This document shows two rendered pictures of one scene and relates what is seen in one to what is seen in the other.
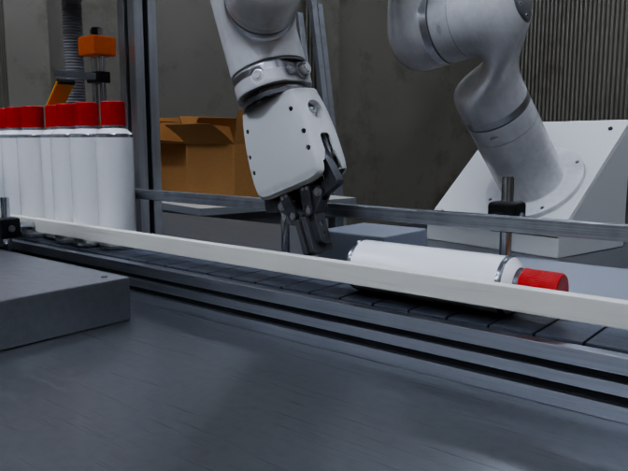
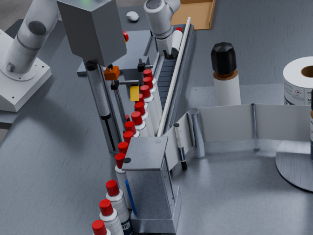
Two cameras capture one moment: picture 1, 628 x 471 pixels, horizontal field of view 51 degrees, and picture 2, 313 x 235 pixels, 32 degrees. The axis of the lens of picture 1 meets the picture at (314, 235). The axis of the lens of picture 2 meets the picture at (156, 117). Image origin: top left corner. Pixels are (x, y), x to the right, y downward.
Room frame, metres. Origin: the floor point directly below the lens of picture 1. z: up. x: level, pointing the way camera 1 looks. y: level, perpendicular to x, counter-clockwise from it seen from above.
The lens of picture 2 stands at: (1.59, 1.85, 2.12)
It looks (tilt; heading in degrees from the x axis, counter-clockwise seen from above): 36 degrees down; 247
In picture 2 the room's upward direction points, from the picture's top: 12 degrees counter-clockwise
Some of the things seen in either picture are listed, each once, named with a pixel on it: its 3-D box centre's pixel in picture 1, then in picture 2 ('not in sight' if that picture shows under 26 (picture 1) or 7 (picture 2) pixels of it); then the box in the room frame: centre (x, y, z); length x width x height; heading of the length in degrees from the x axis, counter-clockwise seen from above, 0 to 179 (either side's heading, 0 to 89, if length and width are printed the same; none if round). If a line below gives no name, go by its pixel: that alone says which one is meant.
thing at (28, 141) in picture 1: (35, 171); (144, 128); (1.06, 0.44, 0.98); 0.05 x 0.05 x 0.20
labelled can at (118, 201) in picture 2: not in sight; (118, 208); (1.30, 0.73, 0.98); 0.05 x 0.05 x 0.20
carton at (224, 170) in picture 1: (234, 156); not in sight; (2.91, 0.35, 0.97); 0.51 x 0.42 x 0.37; 134
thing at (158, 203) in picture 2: not in sight; (151, 185); (1.19, 0.74, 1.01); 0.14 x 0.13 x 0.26; 51
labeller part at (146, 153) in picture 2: not in sight; (145, 152); (1.19, 0.74, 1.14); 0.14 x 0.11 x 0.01; 51
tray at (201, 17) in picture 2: not in sight; (187, 13); (0.36, -0.42, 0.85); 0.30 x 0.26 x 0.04; 51
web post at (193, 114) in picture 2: not in sight; (196, 133); (0.93, 0.58, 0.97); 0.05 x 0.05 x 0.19
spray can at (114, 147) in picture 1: (115, 175); (152, 94); (0.94, 0.28, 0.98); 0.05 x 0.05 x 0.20
